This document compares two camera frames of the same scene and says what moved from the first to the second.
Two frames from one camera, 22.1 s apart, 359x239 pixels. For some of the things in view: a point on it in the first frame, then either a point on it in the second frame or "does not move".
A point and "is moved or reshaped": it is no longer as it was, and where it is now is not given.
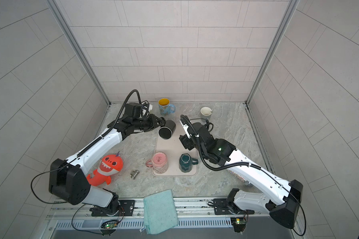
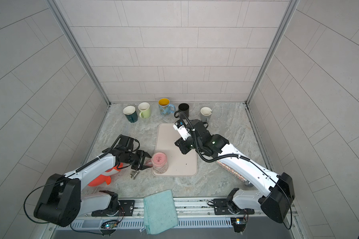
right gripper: [185, 142] does not move
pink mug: [159, 163] does not move
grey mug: [206, 112] does not move
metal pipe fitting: [134, 174] does not move
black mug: [166, 132] → [183, 108]
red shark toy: [109, 165] does not move
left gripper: [152, 119] → [143, 156]
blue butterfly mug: [165, 107] does not move
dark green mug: [186, 163] is moved or reshaped
